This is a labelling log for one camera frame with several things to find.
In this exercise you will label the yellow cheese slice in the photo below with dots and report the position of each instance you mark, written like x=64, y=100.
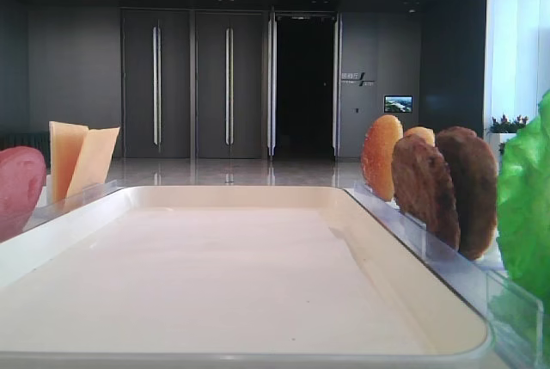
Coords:
x=94, y=159

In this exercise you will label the dark brown meat patty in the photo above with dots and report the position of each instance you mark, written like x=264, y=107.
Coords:
x=473, y=170

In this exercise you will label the orange cheese slice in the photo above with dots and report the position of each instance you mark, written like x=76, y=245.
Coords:
x=65, y=144

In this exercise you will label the green lettuce leaf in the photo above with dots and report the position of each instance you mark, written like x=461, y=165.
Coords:
x=523, y=205

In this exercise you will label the clear holder for lettuce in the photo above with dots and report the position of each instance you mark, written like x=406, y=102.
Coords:
x=519, y=322

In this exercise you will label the golden bun top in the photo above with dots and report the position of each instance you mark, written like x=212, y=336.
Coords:
x=377, y=154

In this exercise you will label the golden bun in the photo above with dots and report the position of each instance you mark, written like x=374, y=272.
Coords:
x=377, y=154
x=425, y=133

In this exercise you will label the dark double door middle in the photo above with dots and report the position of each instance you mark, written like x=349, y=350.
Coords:
x=229, y=84

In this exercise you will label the dark double door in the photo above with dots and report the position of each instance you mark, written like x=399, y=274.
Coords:
x=229, y=84
x=156, y=69

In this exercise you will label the golden bun bottom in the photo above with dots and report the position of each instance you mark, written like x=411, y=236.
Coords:
x=425, y=133

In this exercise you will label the dark double door left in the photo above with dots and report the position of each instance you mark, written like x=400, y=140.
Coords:
x=156, y=69

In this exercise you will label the cream rectangular tray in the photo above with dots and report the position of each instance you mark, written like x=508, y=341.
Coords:
x=228, y=277

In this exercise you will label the flower planter box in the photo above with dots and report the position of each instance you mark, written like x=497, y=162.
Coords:
x=503, y=130

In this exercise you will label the small wall display screen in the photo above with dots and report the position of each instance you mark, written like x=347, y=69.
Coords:
x=398, y=104

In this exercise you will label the clear long left rail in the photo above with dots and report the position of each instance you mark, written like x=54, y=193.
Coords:
x=44, y=213

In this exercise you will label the clear long rail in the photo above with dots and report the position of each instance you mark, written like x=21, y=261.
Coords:
x=44, y=213
x=413, y=233

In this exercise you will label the clear long right rail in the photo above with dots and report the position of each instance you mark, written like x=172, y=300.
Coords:
x=413, y=233

